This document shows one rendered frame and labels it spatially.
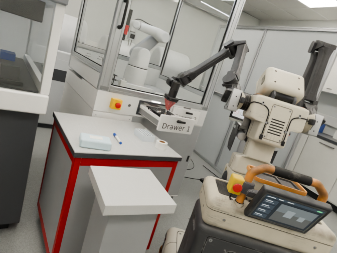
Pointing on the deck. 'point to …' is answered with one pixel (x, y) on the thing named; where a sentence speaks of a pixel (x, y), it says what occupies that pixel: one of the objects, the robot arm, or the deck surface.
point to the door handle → (124, 14)
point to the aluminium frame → (113, 53)
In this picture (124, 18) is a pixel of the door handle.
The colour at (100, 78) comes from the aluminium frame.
